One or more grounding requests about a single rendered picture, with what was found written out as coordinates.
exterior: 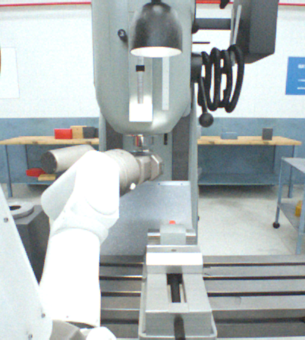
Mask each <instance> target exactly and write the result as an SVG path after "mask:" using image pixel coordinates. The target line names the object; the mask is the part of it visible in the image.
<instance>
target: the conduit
mask: <svg viewBox="0 0 305 340"><path fill-rule="evenodd" d="M193 44H210V42H193ZM230 51H232V52H234V53H235V56H236V59H237V76H236V85H235V88H234V93H233V96H232V97H231V94H232V89H233V82H234V81H233V73H234V72H233V65H232V61H231V54H230ZM200 53H201V55H202V66H204V68H205V76H204V77H202V80H203V88H204V93H205V97H206V104H207V109H208V110H210V111H211V112H215V111H216V110H217V108H220V109H222V108H224V107H225V111H226V112H227V113H232V112H233V111H234V109H236V106H237V103H238V101H239V97H240V94H241V90H242V89H241V88H242V86H243V82H244V54H243V52H242V49H241V48H240V47H239V46H238V45H237V44H234V45H230V46H229V47H228V48H227V50H226V49H222V50H221V51H220V49H218V48H217V47H212V49H211V51H210V53H208V52H200ZM221 60H223V63H222V62H221ZM222 64H223V65H222ZM212 66H213V67H214V68H213V69H214V71H213V73H214V75H213V76H214V78H213V85H214V93H213V94H214V96H213V102H212V100H211V96H210V91H211V87H212ZM223 74H225V76H226V81H225V82H226V84H225V89H223V98H222V101H221V85H222V75H223ZM230 97H231V101H229V99H230ZM197 104H198V105H199V106H201V103H200V93H199V88H198V91H197Z"/></svg>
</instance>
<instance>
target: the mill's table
mask: <svg viewBox="0 0 305 340"><path fill-rule="evenodd" d="M202 260H203V272H202V273H201V275H202V277H203V281H204V285H205V287H206V292H207V297H208V299H209V304H210V307H211V310H212V316H213V321H214V324H215V328H216V331H217V338H276V337H298V336H305V254H282V255H229V256H202ZM143 261H144V255H99V273H98V281H99V292H100V326H99V327H105V328H107V329H108V330H109V331H110V332H111V333H112V334H113V335H114V336H115V337H116V338H138V327H139V317H140V299H141V290H142V282H143Z"/></svg>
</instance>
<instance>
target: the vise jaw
mask: <svg viewBox="0 0 305 340"><path fill-rule="evenodd" d="M201 252H202V251H201V249H200V246H199V245H147V246H146V273H202V272H203V260H202V254H201Z"/></svg>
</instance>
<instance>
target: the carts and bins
mask: <svg viewBox="0 0 305 340"><path fill-rule="evenodd" d="M281 159H282V161H281V174H280V180H279V187H278V200H277V202H276V204H277V206H276V214H275V222H273V223H272V226H273V227H274V228H278V227H279V226H280V224H279V222H278V220H279V213H280V209H281V211H282V212H283V213H284V214H285V216H286V217H287V219H288V221H289V222H290V223H291V224H292V225H293V227H294V229H295V231H297V233H298V238H297V248H296V253H295V254H300V249H301V243H302V238H303V235H305V188H304V194H303V200H298V202H297V203H281V195H282V182H283V175H284V168H285V162H286V163H287V164H289V165H291V166H292V167H293V168H295V169H296V170H298V171H299V172H300V173H301V174H303V175H305V159H299V158H285V157H282V158H281Z"/></svg>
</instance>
